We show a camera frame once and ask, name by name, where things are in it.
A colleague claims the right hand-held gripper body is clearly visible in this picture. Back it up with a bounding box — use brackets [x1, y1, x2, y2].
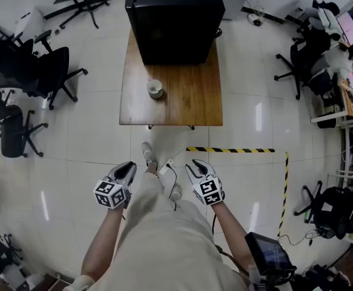
[192, 170, 225, 206]

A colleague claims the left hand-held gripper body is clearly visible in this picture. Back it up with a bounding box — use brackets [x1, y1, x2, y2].
[93, 174, 133, 209]

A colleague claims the white cup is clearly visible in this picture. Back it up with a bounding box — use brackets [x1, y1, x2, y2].
[147, 79, 165, 99]

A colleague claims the person's left forearm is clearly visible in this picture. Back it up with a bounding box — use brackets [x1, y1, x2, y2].
[81, 206, 127, 281]

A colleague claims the person's right forearm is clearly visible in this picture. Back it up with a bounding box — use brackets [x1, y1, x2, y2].
[211, 200, 256, 272]

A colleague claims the person's right white shoe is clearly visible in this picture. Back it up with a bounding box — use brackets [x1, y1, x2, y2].
[169, 184, 183, 202]

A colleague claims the person's white shoe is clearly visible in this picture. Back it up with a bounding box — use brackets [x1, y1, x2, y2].
[169, 184, 183, 202]
[142, 141, 159, 168]

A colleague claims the white power strip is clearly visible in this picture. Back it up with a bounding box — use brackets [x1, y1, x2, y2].
[159, 159, 174, 175]

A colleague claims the person's left white shoe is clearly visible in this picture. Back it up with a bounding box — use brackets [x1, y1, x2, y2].
[142, 141, 159, 168]

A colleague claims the yellow black hazard tape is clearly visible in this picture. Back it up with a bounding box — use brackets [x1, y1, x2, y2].
[277, 152, 289, 238]
[185, 146, 276, 154]

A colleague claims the person's beige clothing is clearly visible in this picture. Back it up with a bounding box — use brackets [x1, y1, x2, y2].
[62, 167, 252, 291]

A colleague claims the black tablet screen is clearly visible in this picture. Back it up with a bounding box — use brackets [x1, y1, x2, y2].
[244, 231, 297, 277]

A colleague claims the black office chair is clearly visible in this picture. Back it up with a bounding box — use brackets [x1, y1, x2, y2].
[0, 38, 38, 98]
[33, 30, 88, 111]
[294, 180, 353, 241]
[274, 36, 331, 101]
[0, 104, 49, 159]

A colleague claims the black mini fridge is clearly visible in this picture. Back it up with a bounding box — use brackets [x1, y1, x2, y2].
[125, 0, 226, 66]

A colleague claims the white framed wooden desk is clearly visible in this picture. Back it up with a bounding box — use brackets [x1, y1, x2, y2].
[311, 77, 353, 130]

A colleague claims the white air purifier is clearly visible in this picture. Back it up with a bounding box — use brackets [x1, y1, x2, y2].
[14, 7, 45, 39]

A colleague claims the black wheeled screen stand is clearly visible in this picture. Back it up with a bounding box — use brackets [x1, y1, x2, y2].
[44, 0, 128, 30]

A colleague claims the pink lit monitor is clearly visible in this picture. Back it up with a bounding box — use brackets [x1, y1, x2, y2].
[336, 10, 353, 47]

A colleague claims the black cable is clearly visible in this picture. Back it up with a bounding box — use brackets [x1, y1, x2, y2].
[167, 164, 180, 200]

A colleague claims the floor socket with cables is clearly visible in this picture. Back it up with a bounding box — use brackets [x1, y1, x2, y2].
[247, 10, 265, 27]

